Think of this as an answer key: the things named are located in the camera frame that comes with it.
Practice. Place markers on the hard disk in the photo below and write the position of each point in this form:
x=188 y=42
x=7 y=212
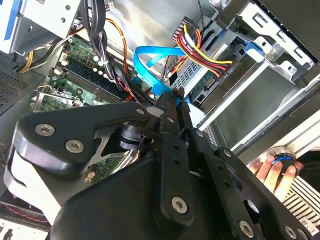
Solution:
x=190 y=72

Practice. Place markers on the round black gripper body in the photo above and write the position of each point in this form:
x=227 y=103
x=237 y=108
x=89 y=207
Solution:
x=112 y=205

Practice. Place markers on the person's left hand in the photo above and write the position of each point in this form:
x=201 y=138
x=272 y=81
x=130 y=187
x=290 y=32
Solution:
x=270 y=172

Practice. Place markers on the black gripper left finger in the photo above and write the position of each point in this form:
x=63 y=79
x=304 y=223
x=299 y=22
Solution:
x=75 y=125

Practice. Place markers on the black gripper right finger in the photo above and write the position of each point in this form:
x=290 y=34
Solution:
x=225 y=180

